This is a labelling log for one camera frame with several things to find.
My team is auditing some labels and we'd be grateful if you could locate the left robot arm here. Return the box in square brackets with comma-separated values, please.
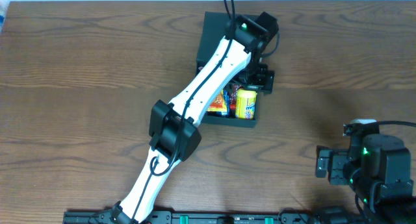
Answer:
[110, 14, 279, 223]

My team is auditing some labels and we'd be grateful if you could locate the yellow orange snack bag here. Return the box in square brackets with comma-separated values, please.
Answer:
[207, 90, 226, 117]

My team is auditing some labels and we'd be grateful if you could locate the blue Oreo cookie pack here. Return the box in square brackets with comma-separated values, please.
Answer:
[223, 90, 230, 118]

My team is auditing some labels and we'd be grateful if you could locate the dark green gift box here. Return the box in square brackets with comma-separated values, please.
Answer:
[195, 11, 270, 129]

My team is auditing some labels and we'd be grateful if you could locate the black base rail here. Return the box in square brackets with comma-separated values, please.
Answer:
[62, 207, 323, 224]

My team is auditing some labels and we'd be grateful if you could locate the red Hacks candy bag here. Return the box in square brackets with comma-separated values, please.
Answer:
[229, 84, 243, 110]

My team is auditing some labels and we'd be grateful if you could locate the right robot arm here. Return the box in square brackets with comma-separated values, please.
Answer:
[310, 134, 415, 223]

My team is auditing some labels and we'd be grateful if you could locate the yellow candy canister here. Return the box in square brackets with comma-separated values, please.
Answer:
[235, 89, 257, 119]

